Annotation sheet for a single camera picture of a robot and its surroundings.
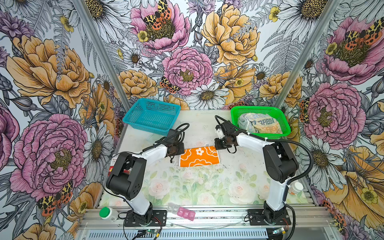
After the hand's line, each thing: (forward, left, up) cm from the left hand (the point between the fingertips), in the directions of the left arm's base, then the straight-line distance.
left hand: (180, 153), depth 94 cm
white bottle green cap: (-33, +30, +5) cm, 45 cm away
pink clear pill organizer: (-30, +2, -2) cm, 30 cm away
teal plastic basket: (+36, +23, -4) cm, 43 cm away
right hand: (+2, -22, 0) cm, 23 cm away
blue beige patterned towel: (+19, -51, +6) cm, 54 cm away
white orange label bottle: (-23, -60, +4) cm, 64 cm away
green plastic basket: (+34, -42, +3) cm, 54 cm away
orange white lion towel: (-1, -11, -2) cm, 11 cm away
